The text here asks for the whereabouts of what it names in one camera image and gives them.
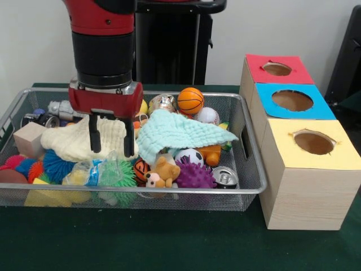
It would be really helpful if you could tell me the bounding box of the cream knitted cloth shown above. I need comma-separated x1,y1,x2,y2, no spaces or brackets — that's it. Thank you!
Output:
40,115,139,163

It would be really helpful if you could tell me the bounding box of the green koosh ball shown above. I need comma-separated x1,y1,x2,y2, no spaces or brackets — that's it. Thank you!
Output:
98,160,138,187

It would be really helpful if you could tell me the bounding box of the blue koosh ball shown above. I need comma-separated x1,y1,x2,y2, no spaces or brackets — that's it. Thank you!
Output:
42,149,76,184

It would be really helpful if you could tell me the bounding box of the orange toy basketball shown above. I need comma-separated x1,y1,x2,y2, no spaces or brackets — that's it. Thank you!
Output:
177,87,205,115

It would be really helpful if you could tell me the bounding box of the toy soccer ball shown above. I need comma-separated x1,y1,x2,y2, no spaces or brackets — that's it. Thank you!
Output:
174,148,204,167

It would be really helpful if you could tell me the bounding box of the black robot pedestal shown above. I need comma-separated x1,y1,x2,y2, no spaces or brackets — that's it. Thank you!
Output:
134,0,228,85

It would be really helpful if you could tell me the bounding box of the black stand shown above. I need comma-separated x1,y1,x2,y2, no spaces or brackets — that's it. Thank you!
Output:
324,5,361,99

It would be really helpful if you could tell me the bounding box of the brown teddy bear plush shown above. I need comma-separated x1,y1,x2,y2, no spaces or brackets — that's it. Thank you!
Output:
144,156,181,189

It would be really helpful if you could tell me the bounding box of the dark green table cloth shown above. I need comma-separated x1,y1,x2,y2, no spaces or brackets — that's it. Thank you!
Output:
0,82,361,271

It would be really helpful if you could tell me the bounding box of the purple spiky ball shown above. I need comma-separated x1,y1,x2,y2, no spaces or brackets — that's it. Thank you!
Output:
175,160,217,189

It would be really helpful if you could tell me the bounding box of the silver drink can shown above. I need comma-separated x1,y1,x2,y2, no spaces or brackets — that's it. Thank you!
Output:
212,165,240,189

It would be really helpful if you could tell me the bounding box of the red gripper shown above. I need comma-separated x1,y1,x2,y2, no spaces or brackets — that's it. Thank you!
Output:
68,78,144,158

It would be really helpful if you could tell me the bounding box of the mint green knitted cloth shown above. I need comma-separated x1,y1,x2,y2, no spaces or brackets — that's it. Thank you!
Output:
135,109,239,165

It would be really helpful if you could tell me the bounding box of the dark green side-table cloth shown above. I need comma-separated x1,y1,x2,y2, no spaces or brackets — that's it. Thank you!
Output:
334,91,361,113

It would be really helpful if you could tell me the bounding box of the silver mesh bin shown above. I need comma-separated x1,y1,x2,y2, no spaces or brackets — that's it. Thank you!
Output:
0,87,267,214

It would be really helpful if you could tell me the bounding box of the white toy baseball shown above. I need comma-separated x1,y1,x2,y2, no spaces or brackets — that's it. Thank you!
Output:
193,107,220,125

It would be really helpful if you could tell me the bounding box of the wooden block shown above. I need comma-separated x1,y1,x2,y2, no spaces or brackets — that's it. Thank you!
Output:
13,121,47,159

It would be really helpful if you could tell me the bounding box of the wooden three-hole box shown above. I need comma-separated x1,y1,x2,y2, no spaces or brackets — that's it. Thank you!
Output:
238,53,361,231

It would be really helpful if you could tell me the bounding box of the grey toy robot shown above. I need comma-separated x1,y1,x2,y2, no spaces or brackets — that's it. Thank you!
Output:
47,100,85,124

